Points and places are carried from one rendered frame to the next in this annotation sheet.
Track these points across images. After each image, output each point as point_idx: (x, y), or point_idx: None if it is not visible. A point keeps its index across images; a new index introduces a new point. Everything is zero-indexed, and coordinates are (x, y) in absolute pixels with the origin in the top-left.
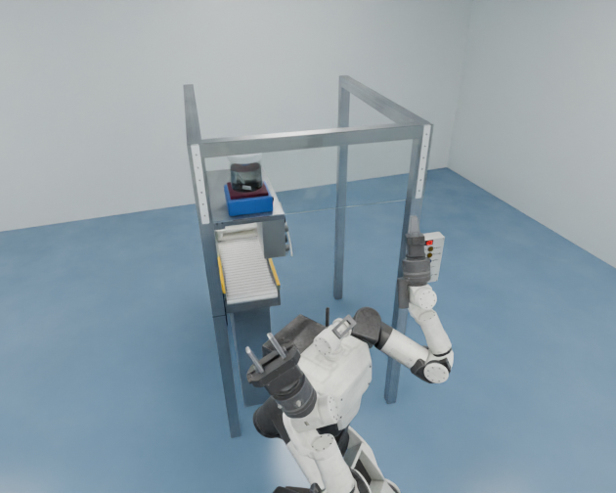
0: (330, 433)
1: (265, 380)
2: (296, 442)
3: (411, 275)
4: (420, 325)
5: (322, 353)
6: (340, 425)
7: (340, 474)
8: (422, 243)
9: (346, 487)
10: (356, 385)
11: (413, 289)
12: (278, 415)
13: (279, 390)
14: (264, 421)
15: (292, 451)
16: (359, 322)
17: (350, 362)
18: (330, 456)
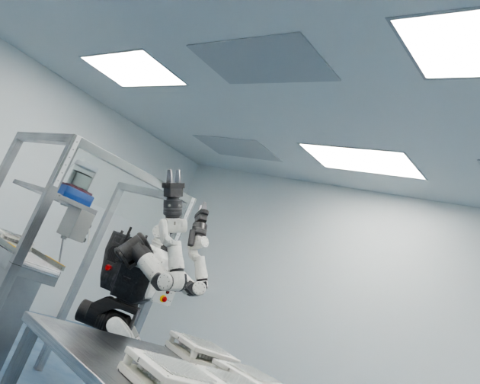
0: (140, 293)
1: (172, 185)
2: (166, 232)
3: (198, 228)
4: (196, 260)
5: (155, 235)
6: (148, 289)
7: (181, 257)
8: (207, 213)
9: (183, 264)
10: (164, 267)
11: (197, 235)
12: (137, 243)
13: (174, 195)
14: (126, 248)
15: (145, 260)
16: (162, 248)
17: (164, 252)
18: (180, 245)
